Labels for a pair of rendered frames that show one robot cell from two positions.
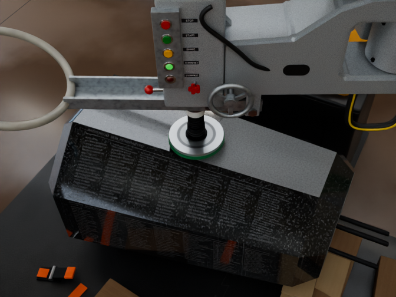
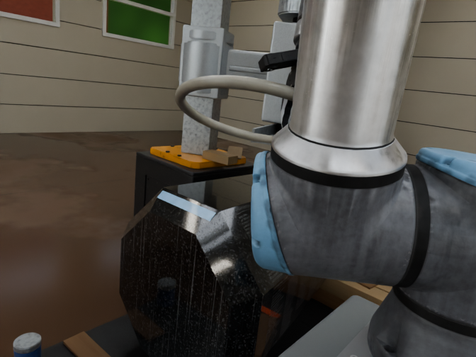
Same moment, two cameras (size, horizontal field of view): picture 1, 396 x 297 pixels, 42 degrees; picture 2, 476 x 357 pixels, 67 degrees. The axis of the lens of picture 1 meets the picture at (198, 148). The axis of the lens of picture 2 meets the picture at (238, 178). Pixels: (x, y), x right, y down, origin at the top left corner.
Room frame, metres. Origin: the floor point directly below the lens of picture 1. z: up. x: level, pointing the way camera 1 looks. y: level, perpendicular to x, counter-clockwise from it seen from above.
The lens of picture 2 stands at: (1.19, 1.71, 1.24)
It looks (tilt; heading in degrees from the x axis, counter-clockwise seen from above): 14 degrees down; 282
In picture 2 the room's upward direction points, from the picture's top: 7 degrees clockwise
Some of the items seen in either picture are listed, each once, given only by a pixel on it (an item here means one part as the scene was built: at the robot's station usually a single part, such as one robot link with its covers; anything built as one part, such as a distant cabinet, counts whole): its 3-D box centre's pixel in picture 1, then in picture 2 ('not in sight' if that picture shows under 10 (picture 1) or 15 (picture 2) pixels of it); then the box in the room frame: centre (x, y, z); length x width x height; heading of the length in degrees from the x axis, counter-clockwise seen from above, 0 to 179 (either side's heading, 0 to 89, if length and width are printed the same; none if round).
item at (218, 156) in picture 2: not in sight; (219, 156); (1.78, -0.43, 0.81); 0.20 x 0.10 x 0.05; 159
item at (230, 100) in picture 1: (230, 93); not in sight; (1.23, -0.11, 1.18); 0.15 x 0.10 x 0.15; 88
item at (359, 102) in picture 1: (306, 107); (193, 209); (1.97, -0.59, 0.37); 0.66 x 0.66 x 0.74; 61
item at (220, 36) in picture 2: not in sight; (207, 64); (1.97, -0.59, 1.36); 0.35 x 0.35 x 0.41
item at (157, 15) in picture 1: (168, 50); not in sight; (1.24, 0.08, 1.35); 0.08 x 0.03 x 0.28; 88
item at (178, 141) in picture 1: (196, 134); not in sight; (1.35, 0.00, 0.86); 0.21 x 0.21 x 0.01
